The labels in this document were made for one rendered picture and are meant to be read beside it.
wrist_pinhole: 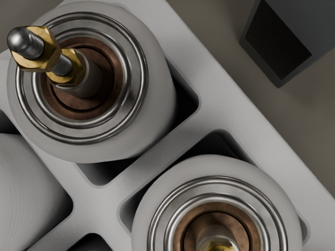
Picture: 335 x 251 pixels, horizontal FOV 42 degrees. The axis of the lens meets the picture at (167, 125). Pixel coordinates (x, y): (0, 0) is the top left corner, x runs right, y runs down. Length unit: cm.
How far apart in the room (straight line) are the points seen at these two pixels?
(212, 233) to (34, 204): 13
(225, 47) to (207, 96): 20
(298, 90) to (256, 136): 20
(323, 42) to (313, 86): 20
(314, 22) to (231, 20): 22
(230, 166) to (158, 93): 6
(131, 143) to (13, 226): 9
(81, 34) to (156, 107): 6
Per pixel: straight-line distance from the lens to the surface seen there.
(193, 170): 24
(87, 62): 22
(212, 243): 21
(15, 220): 29
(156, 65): 25
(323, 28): 31
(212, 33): 51
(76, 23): 26
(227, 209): 24
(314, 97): 51
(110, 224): 32
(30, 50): 17
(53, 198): 35
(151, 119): 25
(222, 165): 24
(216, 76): 32
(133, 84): 24
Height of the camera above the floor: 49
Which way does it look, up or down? 85 degrees down
